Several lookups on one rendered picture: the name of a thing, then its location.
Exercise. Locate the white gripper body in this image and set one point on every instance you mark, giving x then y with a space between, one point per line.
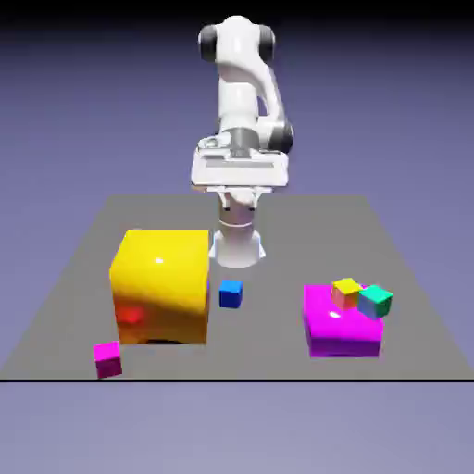
240 174

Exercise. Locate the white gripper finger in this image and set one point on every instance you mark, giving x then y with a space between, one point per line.
253 200
224 200

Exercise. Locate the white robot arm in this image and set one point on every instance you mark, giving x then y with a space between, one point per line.
237 96

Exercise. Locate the small blue cube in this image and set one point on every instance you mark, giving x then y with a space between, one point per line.
230 294

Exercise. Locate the small yellow cube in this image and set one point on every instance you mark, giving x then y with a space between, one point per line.
345 292

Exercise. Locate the small green cube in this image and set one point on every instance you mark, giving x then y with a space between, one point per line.
376 301

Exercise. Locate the small magenta cube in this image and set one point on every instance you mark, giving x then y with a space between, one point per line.
107 359

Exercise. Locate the large yellow box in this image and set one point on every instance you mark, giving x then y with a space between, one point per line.
159 285

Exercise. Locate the large magenta box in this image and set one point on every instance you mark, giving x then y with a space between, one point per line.
340 333

